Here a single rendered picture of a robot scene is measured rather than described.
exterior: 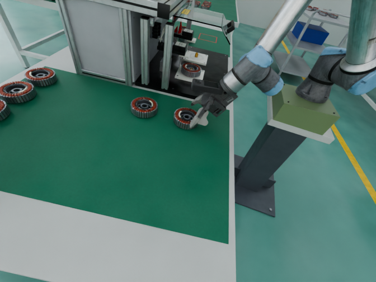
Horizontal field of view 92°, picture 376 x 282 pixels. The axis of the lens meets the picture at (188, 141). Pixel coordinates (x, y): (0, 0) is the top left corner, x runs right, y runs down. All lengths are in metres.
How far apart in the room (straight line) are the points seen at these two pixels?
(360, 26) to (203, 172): 0.67
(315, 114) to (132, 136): 0.81
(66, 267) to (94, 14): 0.84
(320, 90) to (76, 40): 1.13
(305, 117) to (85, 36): 1.05
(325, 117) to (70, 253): 1.05
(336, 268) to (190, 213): 1.34
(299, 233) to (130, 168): 1.36
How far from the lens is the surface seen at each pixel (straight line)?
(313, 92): 1.08
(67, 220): 0.59
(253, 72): 0.66
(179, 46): 1.03
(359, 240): 2.00
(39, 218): 0.62
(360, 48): 0.90
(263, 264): 1.46
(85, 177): 0.64
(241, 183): 1.56
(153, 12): 0.82
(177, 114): 0.77
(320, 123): 1.06
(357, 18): 0.85
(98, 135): 0.74
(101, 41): 0.97
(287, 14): 0.82
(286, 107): 0.98
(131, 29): 0.89
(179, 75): 1.06
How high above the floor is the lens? 1.27
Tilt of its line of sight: 46 degrees down
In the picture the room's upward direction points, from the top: 14 degrees clockwise
